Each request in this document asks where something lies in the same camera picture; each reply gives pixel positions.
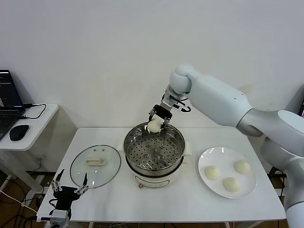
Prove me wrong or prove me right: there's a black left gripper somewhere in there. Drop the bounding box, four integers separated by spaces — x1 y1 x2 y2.
51 169 89 210

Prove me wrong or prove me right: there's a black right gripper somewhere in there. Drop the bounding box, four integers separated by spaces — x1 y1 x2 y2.
148 104 173 133

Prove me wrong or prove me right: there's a white steamed baozi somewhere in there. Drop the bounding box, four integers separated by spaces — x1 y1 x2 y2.
234 160 251 175
222 177 240 192
147 118 163 133
204 165 220 181

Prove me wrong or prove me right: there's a glass lid cream handle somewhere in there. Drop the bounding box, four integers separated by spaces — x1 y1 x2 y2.
70 144 122 190

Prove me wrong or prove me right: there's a stainless steel steamer basket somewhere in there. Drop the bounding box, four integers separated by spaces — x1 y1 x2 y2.
117 122 192 173

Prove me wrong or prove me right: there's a cream electric cooking pot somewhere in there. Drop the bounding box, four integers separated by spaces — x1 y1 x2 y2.
125 155 191 190

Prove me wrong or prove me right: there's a white side table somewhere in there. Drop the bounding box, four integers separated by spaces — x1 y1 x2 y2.
0 104 79 198

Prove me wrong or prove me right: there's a white round plate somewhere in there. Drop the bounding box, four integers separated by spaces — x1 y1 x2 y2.
198 147 258 200

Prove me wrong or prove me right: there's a black computer mouse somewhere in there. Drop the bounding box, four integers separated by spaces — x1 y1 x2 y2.
9 124 30 142

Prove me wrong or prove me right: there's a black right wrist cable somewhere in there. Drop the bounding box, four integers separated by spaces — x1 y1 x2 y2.
177 98 191 113

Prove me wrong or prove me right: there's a black floor cable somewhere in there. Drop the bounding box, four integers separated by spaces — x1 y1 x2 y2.
0 178 33 228

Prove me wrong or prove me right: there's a white floor cable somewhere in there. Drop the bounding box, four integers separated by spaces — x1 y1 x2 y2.
0 190 38 211

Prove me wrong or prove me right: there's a black laptop charger cable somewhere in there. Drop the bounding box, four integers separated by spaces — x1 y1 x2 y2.
20 104 48 120

